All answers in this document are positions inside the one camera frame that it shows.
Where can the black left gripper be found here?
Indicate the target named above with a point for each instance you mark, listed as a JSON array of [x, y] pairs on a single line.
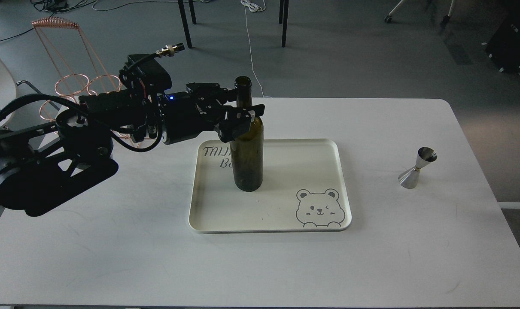
[[184, 114]]

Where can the dark green wine bottle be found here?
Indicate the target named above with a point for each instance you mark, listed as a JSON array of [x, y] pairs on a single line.
[[246, 150]]

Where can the steel double jigger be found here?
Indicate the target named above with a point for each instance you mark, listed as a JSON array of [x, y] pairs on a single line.
[[410, 178]]

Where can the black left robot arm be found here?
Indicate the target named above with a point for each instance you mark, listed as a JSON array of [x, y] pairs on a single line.
[[44, 166]]

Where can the black table legs right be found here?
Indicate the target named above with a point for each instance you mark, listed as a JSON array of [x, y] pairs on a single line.
[[283, 20]]

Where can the black table legs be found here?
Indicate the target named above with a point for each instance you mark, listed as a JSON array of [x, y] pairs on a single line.
[[185, 23], [283, 20]]

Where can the cream tray with bear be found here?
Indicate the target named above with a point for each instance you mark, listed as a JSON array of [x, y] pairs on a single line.
[[303, 189]]

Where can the black table legs left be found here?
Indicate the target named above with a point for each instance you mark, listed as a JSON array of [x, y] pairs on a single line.
[[185, 23]]

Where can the office chair base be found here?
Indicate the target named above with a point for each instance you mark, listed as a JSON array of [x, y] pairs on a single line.
[[428, 9]]

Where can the black equipment case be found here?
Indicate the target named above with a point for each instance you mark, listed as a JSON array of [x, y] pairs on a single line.
[[504, 46]]

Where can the copper wire bottle rack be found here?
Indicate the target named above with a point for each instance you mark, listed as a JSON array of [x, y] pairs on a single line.
[[80, 69]]

